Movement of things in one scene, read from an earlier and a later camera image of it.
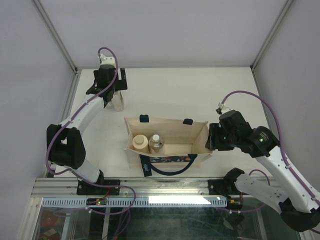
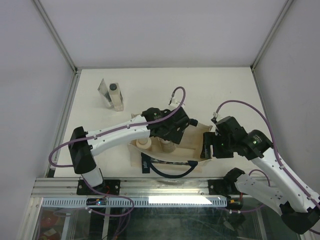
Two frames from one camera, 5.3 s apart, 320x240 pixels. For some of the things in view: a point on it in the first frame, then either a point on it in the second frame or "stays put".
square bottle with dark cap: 117,101 stays put
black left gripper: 120,83 → 175,136
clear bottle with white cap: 155,144 → 167,146
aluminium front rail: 66,188 stays put
